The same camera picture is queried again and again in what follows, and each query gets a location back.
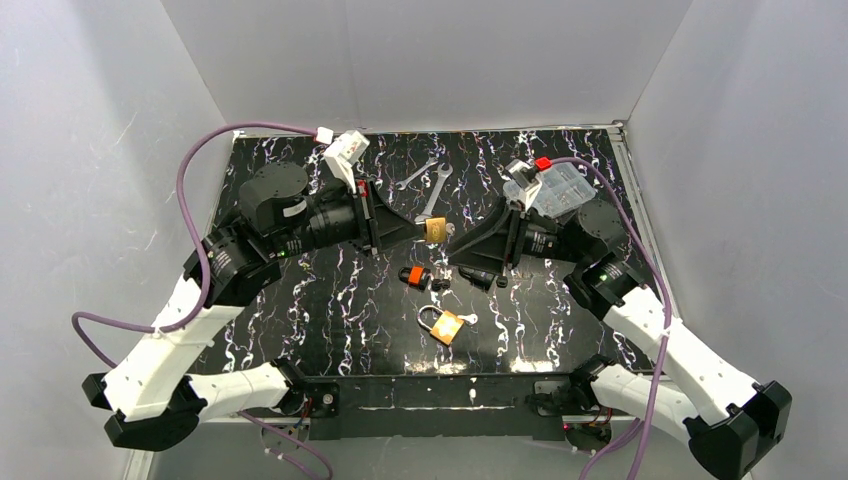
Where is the small brass padlock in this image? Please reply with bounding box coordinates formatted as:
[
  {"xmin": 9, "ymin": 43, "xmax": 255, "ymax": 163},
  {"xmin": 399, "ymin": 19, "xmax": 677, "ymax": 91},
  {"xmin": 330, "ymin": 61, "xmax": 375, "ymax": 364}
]
[{"xmin": 415, "ymin": 217, "xmax": 455, "ymax": 244}]

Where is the black Kaijing padlock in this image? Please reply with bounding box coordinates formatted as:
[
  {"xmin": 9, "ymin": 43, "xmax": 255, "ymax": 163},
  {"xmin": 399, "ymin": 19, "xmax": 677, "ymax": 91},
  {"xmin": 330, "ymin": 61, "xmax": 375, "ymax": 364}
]
[{"xmin": 458, "ymin": 266, "xmax": 505, "ymax": 293}]

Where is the orange black padlock with keys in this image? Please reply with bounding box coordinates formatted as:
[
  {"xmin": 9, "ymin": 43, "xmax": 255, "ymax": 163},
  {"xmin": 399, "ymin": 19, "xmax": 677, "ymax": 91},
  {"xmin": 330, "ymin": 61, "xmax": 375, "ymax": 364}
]
[{"xmin": 398, "ymin": 266, "xmax": 451, "ymax": 292}]

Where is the large brass padlock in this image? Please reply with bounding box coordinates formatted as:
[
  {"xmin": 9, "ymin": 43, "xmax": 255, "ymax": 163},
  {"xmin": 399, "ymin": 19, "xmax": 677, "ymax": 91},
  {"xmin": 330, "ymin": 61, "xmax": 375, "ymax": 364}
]
[{"xmin": 416, "ymin": 305, "xmax": 479, "ymax": 346}]

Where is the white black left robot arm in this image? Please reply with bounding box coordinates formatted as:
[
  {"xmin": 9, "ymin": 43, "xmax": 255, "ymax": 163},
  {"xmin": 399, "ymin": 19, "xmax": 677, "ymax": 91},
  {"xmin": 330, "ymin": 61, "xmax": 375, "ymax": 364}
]
[{"xmin": 83, "ymin": 162, "xmax": 426, "ymax": 452}]

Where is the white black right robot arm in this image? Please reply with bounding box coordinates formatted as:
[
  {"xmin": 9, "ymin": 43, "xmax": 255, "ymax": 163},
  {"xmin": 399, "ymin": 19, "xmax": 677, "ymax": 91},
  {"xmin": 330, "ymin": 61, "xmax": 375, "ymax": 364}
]
[{"xmin": 447, "ymin": 199, "xmax": 792, "ymax": 479}]

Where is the small silver wrench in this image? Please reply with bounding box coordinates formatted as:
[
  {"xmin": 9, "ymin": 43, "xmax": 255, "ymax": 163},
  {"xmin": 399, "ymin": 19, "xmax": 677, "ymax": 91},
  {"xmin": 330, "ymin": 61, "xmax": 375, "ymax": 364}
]
[{"xmin": 395, "ymin": 158, "xmax": 439, "ymax": 190}]

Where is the large silver wrench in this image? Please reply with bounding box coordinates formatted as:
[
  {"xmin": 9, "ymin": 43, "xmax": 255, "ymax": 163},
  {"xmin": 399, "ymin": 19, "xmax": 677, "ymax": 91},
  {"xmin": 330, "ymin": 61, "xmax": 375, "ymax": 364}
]
[{"xmin": 415, "ymin": 164, "xmax": 453, "ymax": 223}]

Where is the clear plastic screw box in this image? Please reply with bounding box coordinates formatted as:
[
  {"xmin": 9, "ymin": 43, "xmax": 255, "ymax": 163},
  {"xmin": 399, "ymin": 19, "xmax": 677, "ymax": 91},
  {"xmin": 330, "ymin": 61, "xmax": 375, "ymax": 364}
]
[{"xmin": 537, "ymin": 162, "xmax": 595, "ymax": 219}]

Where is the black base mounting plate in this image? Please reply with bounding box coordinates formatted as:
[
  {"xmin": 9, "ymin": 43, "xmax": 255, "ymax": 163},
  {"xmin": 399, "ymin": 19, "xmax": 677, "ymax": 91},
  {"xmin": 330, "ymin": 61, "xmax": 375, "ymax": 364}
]
[{"xmin": 241, "ymin": 374, "xmax": 617, "ymax": 442}]

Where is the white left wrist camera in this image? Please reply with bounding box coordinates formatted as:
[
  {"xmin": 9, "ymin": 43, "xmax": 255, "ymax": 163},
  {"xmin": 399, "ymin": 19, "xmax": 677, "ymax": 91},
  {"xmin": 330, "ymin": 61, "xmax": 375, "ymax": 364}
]
[{"xmin": 315, "ymin": 127, "xmax": 370, "ymax": 194}]

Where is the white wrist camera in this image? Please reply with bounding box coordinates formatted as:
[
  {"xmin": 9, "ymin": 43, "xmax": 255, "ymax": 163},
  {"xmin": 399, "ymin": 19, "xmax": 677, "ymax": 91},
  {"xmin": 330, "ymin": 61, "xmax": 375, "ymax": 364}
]
[
  {"xmin": 315, "ymin": 127, "xmax": 370, "ymax": 194},
  {"xmin": 503, "ymin": 157, "xmax": 552, "ymax": 216}
]

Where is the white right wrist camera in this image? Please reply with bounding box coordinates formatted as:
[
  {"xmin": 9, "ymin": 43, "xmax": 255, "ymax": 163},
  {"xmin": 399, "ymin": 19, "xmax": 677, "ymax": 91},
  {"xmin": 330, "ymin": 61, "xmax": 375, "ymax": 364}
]
[{"xmin": 503, "ymin": 157, "xmax": 552, "ymax": 216}]

